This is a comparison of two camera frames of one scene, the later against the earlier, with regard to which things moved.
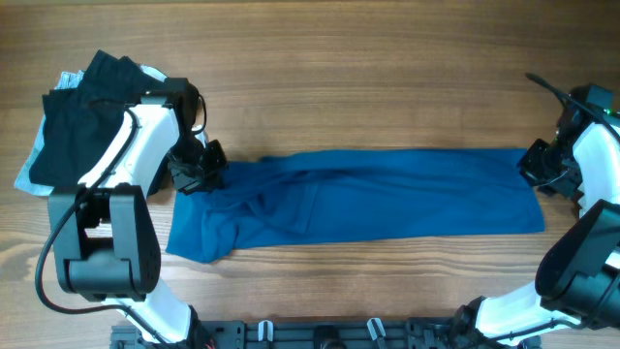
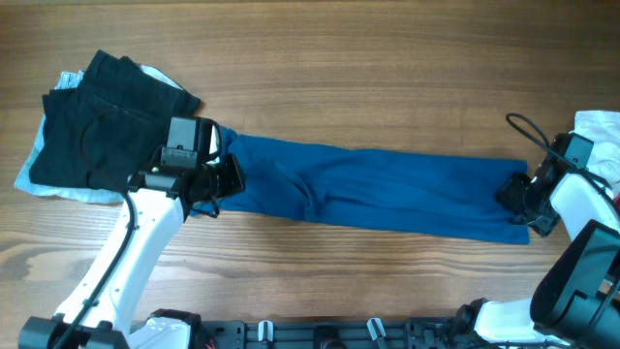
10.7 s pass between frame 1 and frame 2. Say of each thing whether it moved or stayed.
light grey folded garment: stayed
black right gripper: moved
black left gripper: moved
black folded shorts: stayed
